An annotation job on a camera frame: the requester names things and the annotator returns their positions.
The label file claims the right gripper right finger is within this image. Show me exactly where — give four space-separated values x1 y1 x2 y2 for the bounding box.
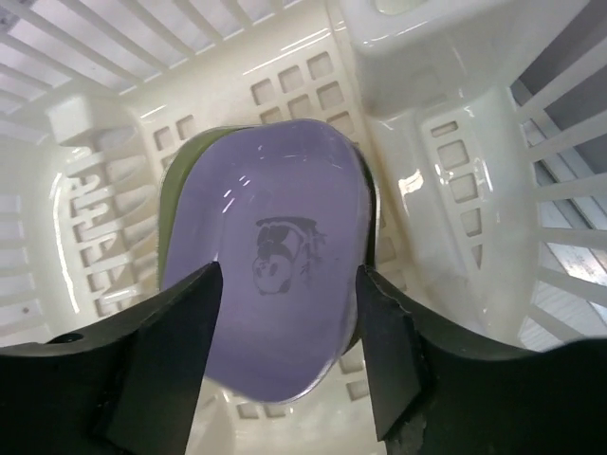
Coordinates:
356 265 606 454

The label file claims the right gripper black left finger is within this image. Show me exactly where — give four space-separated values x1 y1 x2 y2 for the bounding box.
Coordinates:
1 263 223 454

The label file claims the green square plate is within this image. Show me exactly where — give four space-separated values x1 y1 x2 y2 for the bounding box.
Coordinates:
155 123 380 356

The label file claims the purple square plate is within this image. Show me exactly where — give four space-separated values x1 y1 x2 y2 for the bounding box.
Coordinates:
159 117 372 403

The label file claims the white plastic dish basket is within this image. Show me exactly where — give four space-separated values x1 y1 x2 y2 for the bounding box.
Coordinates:
1 1 606 454

